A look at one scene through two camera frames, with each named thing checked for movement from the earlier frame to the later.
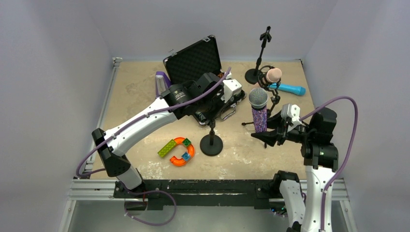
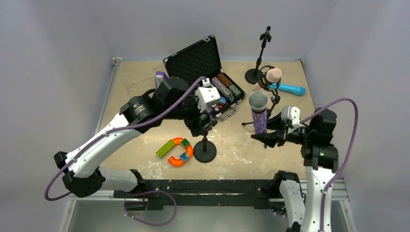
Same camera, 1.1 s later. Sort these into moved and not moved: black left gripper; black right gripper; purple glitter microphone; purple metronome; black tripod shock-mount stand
Moved: black left gripper
Not moved: black right gripper; purple metronome; black tripod shock-mount stand; purple glitter microphone
